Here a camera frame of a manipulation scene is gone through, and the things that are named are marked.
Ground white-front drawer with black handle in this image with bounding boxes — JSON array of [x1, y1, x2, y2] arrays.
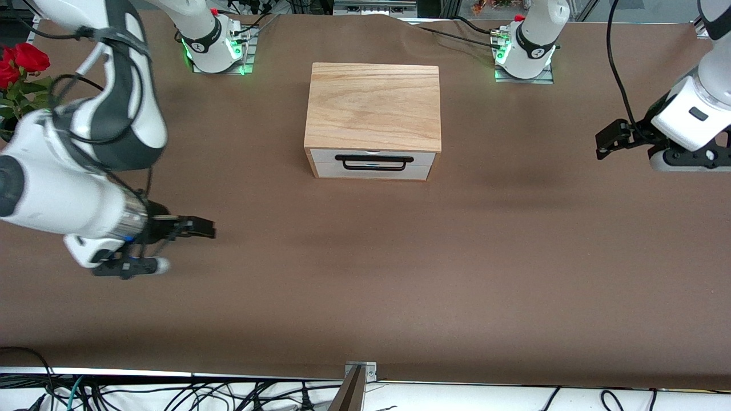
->
[[310, 148, 436, 179]]

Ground light wooden drawer cabinet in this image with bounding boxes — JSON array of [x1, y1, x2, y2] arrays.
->
[[304, 63, 443, 182]]

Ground brown table cover sheet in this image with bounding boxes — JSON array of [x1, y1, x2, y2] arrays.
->
[[0, 7, 731, 390]]

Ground orange artificial flowers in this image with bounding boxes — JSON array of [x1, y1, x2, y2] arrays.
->
[[471, 0, 517, 16]]

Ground red artificial roses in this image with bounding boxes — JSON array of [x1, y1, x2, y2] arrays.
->
[[0, 43, 55, 120]]

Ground grey metal rack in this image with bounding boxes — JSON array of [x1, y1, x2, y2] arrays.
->
[[333, 0, 417, 18]]

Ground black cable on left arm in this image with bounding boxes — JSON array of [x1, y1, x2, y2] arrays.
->
[[608, 0, 645, 131]]

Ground black power cable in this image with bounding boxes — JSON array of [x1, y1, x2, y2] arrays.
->
[[417, 26, 500, 47], [451, 15, 506, 38]]

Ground black looped cable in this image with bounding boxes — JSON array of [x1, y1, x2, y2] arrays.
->
[[0, 346, 55, 394]]

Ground teal cable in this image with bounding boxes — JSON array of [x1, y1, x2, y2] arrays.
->
[[66, 377, 85, 411]]

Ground camera post with metal bracket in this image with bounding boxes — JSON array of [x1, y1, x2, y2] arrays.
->
[[328, 361, 377, 411]]

